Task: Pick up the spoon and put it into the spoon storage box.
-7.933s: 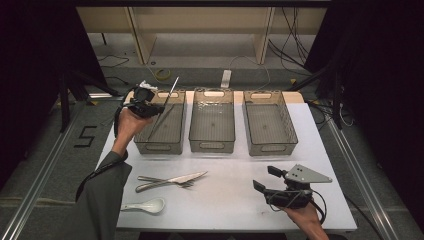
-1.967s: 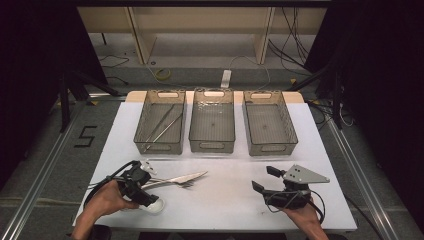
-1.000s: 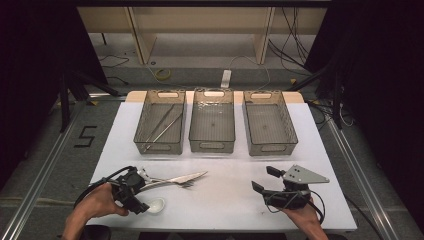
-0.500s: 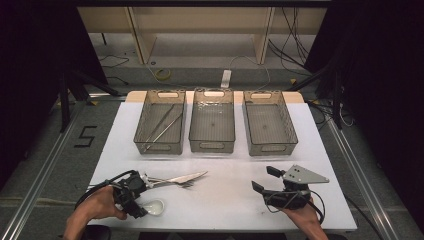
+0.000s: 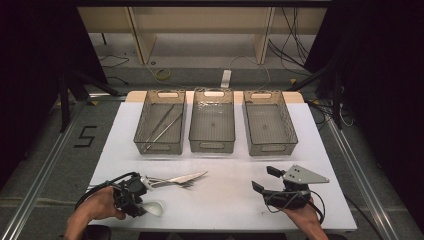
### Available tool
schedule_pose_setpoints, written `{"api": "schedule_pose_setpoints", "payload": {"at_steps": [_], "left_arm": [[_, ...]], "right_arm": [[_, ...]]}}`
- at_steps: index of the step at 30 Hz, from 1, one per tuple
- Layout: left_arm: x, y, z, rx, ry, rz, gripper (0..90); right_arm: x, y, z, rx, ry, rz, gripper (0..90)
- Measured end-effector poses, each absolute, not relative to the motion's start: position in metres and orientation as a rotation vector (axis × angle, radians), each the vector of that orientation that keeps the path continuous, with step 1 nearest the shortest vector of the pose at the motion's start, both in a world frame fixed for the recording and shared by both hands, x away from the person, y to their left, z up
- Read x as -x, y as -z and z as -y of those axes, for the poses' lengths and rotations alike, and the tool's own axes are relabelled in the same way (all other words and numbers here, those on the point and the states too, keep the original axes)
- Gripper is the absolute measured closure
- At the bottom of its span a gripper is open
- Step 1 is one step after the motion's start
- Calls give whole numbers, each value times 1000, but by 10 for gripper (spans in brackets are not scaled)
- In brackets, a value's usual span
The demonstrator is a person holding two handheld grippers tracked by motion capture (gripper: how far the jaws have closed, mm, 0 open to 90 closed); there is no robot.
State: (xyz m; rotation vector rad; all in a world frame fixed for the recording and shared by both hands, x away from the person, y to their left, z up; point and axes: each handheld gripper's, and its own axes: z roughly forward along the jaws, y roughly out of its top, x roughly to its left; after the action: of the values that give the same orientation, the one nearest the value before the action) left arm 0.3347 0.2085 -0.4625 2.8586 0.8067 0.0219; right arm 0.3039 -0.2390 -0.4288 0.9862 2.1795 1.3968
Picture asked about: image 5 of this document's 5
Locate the white power strip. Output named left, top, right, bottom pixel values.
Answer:
left=220, top=69, right=233, bottom=90

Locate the clear grey plastic bin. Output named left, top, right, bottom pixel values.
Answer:
left=133, top=89, right=187, bottom=156
left=188, top=88, right=236, bottom=154
left=242, top=89, right=299, bottom=157

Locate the white table sheet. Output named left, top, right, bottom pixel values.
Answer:
left=72, top=90, right=358, bottom=233

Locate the black metal stand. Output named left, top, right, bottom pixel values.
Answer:
left=57, top=69, right=122, bottom=134
left=285, top=62, right=345, bottom=131

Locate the black curtain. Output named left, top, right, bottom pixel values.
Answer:
left=303, top=0, right=424, bottom=232
left=0, top=0, right=108, bottom=189

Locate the metal fork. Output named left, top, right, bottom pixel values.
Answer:
left=146, top=177, right=196, bottom=189

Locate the white floor cable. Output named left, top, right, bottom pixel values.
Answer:
left=229, top=54, right=272, bottom=92

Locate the beige wooden shelf unit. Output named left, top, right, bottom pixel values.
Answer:
left=75, top=6, right=328, bottom=66

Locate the hand-held gripper cable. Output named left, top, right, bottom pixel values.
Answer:
left=74, top=171, right=140, bottom=212
left=264, top=189, right=327, bottom=226

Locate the thin black floor cable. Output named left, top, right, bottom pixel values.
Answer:
left=96, top=54, right=131, bottom=70

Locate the person's right hand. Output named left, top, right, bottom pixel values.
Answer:
left=282, top=197, right=323, bottom=232

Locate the left hand-held gripper cable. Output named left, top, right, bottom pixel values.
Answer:
left=74, top=171, right=140, bottom=212

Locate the metal table knife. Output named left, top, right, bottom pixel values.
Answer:
left=148, top=170, right=209, bottom=185

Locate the right hand-held gripper cable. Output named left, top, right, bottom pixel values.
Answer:
left=264, top=189, right=327, bottom=226

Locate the metal chopstick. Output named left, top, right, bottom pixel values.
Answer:
left=145, top=112, right=184, bottom=152
left=145, top=103, right=176, bottom=143

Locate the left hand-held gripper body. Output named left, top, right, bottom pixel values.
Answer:
left=112, top=172, right=155, bottom=219

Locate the white spoon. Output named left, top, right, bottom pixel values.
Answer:
left=137, top=200, right=165, bottom=218

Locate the person's left hand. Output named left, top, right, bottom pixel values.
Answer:
left=74, top=185, right=128, bottom=224

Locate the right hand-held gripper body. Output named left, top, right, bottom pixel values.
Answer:
left=261, top=164, right=331, bottom=211

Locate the bundle of black cables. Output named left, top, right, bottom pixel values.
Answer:
left=267, top=6, right=313, bottom=77

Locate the aluminium floor rail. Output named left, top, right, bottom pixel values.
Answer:
left=0, top=99, right=88, bottom=240
left=323, top=116, right=400, bottom=240

